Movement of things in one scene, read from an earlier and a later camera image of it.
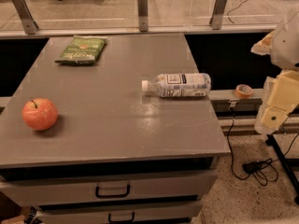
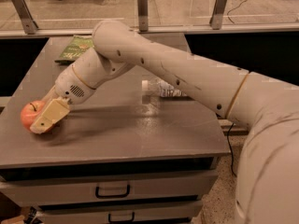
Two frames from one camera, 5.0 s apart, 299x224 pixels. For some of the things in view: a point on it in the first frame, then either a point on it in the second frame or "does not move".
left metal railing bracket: x=24 y=13 does not move
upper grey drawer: x=190 y=186 does not move
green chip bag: x=82 y=50 does not move
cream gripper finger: x=282 y=96 to x=55 y=111
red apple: x=39 y=114 does not move
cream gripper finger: x=264 y=46 to x=51 y=95
